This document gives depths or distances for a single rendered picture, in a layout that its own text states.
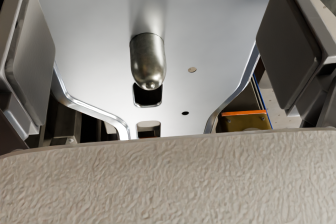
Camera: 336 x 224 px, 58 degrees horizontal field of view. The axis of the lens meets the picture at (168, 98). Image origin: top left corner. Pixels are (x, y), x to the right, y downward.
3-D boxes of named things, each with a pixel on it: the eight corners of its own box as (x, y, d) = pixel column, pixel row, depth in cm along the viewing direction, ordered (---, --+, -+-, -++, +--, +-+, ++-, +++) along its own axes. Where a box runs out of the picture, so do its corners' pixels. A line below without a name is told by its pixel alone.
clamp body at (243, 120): (243, 44, 73) (292, 185, 53) (195, 46, 72) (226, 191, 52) (250, 23, 68) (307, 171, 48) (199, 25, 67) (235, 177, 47)
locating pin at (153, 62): (161, 45, 31) (168, 98, 27) (130, 46, 30) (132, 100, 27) (162, 20, 28) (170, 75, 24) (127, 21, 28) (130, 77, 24)
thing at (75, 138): (89, 21, 62) (79, 149, 46) (74, 21, 62) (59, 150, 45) (85, 4, 59) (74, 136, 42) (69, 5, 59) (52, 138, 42)
